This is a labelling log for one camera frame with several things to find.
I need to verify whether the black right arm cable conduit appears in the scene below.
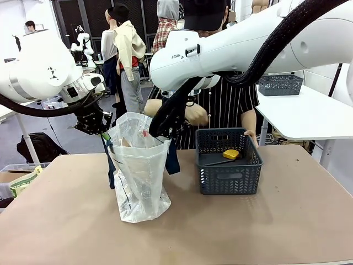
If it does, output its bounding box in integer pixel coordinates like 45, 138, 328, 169
148, 0, 344, 139

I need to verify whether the background seated person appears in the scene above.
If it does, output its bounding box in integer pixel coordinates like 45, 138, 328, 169
24, 20, 38, 34

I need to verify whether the black backpack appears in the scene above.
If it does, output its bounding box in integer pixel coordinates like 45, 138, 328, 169
16, 132, 68, 165

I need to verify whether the person's left hand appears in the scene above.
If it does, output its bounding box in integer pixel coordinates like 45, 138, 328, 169
243, 129, 259, 150

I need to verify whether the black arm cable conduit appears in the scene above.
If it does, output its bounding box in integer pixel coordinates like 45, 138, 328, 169
0, 92, 96, 119
148, 0, 344, 139

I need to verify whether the mannequin with cream jacket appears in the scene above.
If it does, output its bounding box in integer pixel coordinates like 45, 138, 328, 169
100, 2, 147, 114

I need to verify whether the grey mesh plastic basket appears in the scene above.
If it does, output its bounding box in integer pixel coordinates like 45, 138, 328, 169
257, 73, 304, 97

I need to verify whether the yellow tape measure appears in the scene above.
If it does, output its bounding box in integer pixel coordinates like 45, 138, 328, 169
222, 149, 240, 160

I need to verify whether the mannequin with plaid shirt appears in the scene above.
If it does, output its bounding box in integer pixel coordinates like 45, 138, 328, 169
151, 0, 180, 55

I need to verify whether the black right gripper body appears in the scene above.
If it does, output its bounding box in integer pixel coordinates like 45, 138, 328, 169
163, 92, 191, 139

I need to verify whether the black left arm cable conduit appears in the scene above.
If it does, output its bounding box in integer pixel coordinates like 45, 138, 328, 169
0, 92, 96, 119

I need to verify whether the clear plastic storage bin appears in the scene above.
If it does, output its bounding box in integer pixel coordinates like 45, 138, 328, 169
0, 162, 51, 200

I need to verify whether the person's left forearm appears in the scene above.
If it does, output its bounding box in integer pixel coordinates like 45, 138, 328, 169
240, 108, 258, 133

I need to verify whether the person in striped shirt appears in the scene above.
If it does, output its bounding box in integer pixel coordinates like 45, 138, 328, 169
143, 0, 260, 151

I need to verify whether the person's right forearm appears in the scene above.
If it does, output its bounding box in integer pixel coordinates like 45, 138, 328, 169
143, 98, 166, 118

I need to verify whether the white navy-handled shopping bag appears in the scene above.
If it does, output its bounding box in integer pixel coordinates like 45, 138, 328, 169
100, 112, 181, 224

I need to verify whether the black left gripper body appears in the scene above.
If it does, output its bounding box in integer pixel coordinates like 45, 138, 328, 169
73, 102, 105, 133

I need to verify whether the dark grey plastic basket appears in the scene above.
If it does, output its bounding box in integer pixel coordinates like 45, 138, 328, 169
195, 127, 264, 196

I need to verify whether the green printed paper bag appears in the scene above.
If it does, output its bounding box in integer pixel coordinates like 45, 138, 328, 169
9, 165, 44, 198

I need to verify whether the white table with pole leg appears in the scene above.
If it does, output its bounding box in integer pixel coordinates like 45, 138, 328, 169
0, 99, 42, 167

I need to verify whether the white side table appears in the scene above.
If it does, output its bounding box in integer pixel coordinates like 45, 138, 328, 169
255, 83, 353, 169

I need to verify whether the person's right hand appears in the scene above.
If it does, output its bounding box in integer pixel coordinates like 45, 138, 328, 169
184, 105, 210, 128

